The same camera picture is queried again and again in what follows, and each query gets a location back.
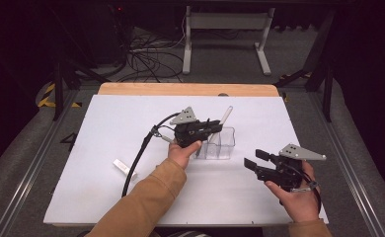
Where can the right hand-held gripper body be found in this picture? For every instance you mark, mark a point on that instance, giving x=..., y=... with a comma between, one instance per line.
x=286, y=174

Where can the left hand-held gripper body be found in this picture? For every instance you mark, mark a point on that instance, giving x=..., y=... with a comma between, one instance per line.
x=189, y=133

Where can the white pen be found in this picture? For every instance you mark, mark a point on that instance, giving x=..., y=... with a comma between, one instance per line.
x=226, y=115

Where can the clear plastic pen organizer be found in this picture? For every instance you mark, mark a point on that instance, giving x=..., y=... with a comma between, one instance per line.
x=225, y=146

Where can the person's left hand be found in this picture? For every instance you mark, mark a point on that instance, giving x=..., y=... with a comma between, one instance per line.
x=180, y=156

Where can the person's right hand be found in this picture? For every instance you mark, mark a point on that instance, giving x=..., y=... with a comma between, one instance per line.
x=300, y=204

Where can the wooden table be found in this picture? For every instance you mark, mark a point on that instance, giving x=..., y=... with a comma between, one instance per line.
x=180, y=89

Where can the white board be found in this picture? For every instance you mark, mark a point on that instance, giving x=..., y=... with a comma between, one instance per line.
x=115, y=125

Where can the white eraser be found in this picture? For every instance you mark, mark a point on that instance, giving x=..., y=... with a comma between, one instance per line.
x=121, y=166

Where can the person's dark clothing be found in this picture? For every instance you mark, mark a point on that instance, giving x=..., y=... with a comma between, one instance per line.
x=193, y=233

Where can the black metal stand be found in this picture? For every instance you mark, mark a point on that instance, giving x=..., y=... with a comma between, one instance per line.
x=59, y=89
x=325, y=82

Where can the dark equipment box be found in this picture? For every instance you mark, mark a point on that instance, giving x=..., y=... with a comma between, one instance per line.
x=111, y=33

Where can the yellow black hazard tape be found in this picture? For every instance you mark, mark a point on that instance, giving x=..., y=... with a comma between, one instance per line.
x=45, y=98

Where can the aluminium rail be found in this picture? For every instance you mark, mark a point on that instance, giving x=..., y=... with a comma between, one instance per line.
x=345, y=158
x=32, y=164

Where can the white metal desk frame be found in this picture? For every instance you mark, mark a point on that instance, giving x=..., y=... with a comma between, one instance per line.
x=226, y=20

